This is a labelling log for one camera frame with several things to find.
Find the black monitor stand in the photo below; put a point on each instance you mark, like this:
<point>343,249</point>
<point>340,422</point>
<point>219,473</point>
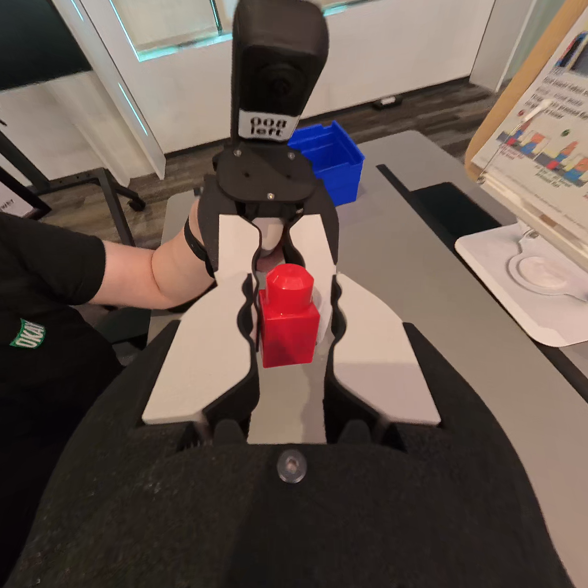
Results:
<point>115,202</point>

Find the glass window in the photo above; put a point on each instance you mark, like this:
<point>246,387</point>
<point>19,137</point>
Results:
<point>174,23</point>

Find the person's left hand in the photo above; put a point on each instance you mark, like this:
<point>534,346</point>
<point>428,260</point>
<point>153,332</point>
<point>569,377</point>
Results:
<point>195,223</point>

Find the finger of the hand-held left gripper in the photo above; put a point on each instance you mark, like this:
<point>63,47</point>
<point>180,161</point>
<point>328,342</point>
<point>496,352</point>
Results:
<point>234,248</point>
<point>317,248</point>

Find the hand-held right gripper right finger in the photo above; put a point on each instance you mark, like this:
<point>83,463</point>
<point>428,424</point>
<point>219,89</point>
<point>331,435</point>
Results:
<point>381,367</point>

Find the red mega block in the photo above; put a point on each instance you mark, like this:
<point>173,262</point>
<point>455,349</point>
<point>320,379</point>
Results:
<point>289,335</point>

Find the blue plastic bin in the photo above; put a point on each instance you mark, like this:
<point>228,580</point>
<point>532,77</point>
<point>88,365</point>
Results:
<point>340,179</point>

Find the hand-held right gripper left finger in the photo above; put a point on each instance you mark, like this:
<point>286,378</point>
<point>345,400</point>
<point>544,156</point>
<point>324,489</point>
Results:
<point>202,367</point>

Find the black wristband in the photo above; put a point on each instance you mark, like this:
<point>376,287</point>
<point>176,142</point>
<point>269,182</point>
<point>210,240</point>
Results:
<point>195,248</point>

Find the wooden board with instruction sheet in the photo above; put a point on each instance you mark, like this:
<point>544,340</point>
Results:
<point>551,151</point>

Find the framed marker sign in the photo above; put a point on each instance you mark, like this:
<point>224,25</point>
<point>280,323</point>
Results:
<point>18,202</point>

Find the small black device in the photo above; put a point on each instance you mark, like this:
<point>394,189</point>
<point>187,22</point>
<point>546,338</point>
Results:
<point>388,102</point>

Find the person's left forearm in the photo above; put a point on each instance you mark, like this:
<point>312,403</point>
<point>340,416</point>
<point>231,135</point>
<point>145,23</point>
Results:
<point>151,275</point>

